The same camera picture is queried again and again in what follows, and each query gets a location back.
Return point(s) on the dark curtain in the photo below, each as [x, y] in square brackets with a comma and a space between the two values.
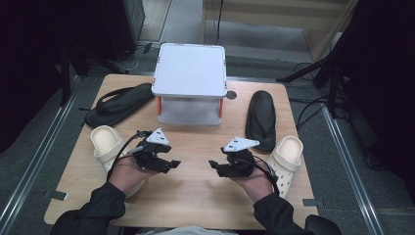
[385, 81]
[32, 65]

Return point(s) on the white shoe rack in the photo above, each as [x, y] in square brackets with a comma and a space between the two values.
[189, 70]

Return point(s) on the person's right hand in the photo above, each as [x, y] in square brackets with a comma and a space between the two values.
[257, 186]

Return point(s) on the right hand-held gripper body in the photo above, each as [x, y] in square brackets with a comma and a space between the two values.
[239, 161]

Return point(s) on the black cabinet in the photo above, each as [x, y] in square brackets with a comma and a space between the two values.
[125, 26]

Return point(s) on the person's grey shirt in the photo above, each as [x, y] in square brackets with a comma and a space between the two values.
[189, 231]

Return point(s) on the black chair armrest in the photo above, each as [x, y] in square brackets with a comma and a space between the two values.
[324, 226]

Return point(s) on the grey table edge bracket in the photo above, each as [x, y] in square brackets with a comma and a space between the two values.
[313, 203]

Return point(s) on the black flip-flop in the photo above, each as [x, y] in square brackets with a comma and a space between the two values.
[261, 120]
[120, 106]

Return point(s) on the person's left hand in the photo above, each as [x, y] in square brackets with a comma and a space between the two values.
[127, 176]

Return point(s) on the cream clog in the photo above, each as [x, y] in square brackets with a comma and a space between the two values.
[288, 156]
[104, 142]

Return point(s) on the black metal stand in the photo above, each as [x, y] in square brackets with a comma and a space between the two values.
[332, 84]

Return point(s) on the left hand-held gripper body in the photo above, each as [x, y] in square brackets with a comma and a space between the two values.
[148, 153]

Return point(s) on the metal floor rail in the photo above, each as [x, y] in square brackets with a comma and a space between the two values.
[39, 153]
[352, 169]

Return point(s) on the round grey table grommet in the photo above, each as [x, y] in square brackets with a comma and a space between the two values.
[231, 95]

